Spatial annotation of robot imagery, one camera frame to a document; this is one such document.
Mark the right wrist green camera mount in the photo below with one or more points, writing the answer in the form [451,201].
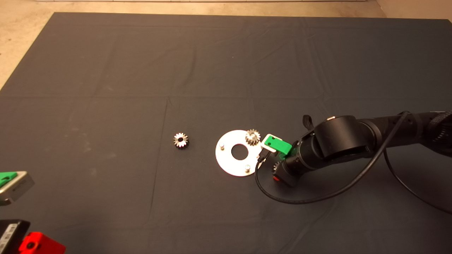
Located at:
[279,144]

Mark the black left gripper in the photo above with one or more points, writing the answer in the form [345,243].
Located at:
[10,236]

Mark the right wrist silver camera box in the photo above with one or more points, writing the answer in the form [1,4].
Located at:
[265,145]

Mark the white round pegged plate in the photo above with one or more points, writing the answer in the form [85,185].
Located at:
[227,164]

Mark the left wrist green camera mount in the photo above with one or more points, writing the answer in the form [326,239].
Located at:
[7,178]

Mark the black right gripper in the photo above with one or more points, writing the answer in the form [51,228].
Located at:
[289,173]

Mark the wrist green camera mount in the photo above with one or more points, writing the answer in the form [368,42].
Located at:
[7,178]
[279,144]

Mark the small steel planetary gear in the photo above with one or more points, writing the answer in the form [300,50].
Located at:
[275,165]
[253,138]
[184,143]

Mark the dark grey table cloth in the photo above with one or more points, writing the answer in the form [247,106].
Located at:
[141,70]

